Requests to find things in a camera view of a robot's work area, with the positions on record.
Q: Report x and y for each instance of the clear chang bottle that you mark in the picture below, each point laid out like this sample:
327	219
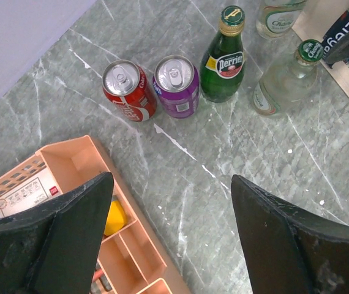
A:
276	18
288	79

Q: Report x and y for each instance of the cream canvas tote bag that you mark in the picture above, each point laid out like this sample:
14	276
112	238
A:
328	21

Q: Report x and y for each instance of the clear Chang bottle front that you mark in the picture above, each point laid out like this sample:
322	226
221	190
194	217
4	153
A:
288	79

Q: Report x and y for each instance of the pink plastic file organizer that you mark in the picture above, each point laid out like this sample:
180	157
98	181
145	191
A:
131	260

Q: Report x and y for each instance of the white box rear slot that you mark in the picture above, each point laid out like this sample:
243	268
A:
29	194

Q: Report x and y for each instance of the purple Fanta can rear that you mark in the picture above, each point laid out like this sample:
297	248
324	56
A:
176	82

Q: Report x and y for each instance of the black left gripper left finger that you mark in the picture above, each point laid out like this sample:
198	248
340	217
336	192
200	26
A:
53	247

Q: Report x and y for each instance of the red cola can rear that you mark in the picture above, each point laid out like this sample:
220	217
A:
126	85

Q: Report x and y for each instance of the clear Chang bottle rear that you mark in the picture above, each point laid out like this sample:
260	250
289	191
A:
276	18

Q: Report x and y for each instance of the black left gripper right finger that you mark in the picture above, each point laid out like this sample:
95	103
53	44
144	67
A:
288	249

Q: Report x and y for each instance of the green Perrier glass bottle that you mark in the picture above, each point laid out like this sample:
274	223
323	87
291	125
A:
223	64

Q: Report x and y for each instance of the yellow sticky note block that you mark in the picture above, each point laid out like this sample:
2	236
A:
116	218

